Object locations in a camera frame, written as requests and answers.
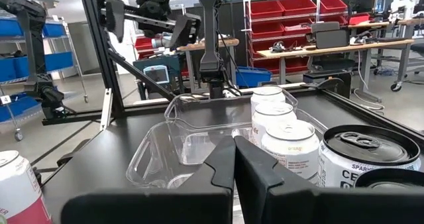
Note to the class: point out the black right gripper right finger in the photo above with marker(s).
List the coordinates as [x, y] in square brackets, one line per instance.
[298, 207]

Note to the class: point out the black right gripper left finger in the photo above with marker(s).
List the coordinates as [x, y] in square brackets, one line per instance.
[149, 207]

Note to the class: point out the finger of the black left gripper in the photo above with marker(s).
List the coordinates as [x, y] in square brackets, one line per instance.
[115, 15]
[187, 26]

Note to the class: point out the white and orange soda can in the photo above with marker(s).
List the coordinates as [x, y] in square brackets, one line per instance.
[291, 151]
[271, 118]

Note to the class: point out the clear plastic bin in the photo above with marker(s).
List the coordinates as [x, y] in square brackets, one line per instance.
[159, 151]
[198, 114]

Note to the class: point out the Celsius Arctic Vibe can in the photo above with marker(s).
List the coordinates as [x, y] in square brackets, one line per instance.
[391, 179]

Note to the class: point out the white and red soda can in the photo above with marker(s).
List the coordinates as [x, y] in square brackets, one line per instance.
[20, 191]
[266, 96]

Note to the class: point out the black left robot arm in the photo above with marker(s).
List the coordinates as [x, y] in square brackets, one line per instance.
[210, 35]

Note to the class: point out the wooden workbench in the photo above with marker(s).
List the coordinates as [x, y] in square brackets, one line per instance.
[189, 46]
[331, 49]

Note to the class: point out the teach pendant with screen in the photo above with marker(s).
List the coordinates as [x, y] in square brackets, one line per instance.
[156, 74]

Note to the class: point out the blue storage bin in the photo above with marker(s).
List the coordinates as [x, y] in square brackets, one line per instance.
[253, 77]
[59, 61]
[16, 108]
[10, 28]

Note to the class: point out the red storage bin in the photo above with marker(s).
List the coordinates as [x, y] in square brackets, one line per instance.
[266, 9]
[296, 26]
[298, 6]
[333, 4]
[267, 30]

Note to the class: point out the black articulated stand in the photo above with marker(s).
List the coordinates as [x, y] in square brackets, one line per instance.
[31, 35]

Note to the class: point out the black box on workbench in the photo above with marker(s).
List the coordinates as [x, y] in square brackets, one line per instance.
[331, 38]

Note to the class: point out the black caster wheel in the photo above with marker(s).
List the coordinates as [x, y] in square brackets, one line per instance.
[396, 87]

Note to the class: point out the silver frame bracket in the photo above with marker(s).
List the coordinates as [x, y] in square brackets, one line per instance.
[106, 108]

